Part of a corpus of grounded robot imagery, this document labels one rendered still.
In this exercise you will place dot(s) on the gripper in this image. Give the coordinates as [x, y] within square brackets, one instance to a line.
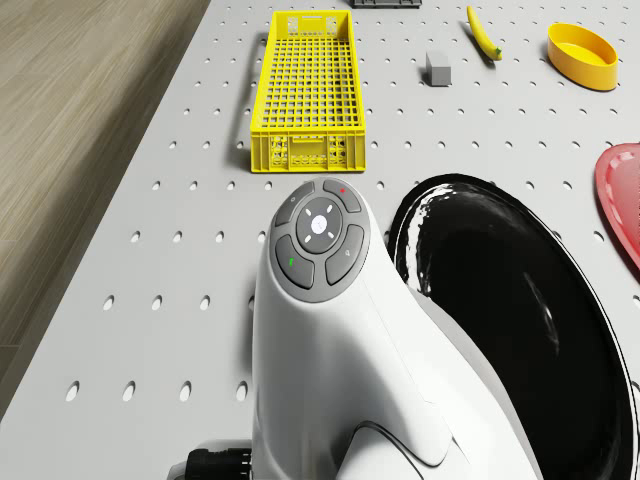
[220, 460]

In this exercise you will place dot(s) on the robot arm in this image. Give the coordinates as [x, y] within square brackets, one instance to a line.
[340, 350]

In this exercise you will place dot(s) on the yellow basket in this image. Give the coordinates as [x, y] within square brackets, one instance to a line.
[310, 137]

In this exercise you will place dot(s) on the black plate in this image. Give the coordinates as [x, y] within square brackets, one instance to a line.
[500, 275]

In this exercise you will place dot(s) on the grey cube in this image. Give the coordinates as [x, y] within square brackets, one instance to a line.
[439, 70]

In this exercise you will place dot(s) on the red plate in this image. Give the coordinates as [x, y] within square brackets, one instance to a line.
[622, 200]

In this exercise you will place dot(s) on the dark grey basket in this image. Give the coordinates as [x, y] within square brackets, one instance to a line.
[385, 3]

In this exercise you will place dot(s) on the banana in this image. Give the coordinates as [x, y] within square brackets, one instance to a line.
[482, 35]

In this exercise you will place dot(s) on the yellow bowl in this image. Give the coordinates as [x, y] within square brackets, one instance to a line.
[580, 70]

